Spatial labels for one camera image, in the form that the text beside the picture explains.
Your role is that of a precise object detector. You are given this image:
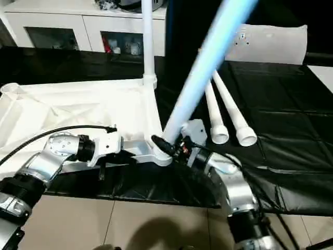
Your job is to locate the white plastic table leg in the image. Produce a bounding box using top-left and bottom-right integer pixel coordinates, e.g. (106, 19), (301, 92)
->
(212, 70), (258, 147)
(204, 78), (229, 144)
(140, 0), (157, 88)
(162, 0), (261, 146)

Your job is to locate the white plastic table top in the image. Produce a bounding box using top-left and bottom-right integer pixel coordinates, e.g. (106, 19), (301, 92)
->
(0, 74), (173, 180)

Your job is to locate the dark robot foot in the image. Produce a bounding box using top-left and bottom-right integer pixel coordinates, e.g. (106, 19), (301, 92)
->
(93, 243), (121, 250)

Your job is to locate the black table mat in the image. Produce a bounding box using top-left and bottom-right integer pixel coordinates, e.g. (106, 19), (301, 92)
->
(0, 45), (333, 217)

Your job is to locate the black cabinet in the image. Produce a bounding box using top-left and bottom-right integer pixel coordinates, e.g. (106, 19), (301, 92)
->
(166, 0), (235, 62)

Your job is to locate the white plastic seat panel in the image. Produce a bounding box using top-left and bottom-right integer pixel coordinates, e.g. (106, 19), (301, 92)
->
(225, 23), (308, 66)

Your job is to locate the white cabinet with glass doors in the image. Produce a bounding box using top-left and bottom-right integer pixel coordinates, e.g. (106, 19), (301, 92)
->
(0, 0), (167, 57)

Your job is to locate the dark helmet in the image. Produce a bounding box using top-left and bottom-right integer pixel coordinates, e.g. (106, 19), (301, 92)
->
(118, 0), (167, 11)

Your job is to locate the white flat board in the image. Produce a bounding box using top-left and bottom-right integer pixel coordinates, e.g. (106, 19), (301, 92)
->
(306, 65), (333, 94)

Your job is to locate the black metal stand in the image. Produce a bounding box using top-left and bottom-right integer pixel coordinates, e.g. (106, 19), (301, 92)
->
(305, 241), (333, 250)

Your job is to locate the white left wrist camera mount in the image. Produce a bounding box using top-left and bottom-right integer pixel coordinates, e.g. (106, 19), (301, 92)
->
(87, 135), (123, 168)

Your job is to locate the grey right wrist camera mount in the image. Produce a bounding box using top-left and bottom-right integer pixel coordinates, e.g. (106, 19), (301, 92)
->
(182, 119), (208, 167)

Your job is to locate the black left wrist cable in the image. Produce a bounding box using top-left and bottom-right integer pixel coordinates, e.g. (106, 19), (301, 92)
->
(0, 125), (117, 165)

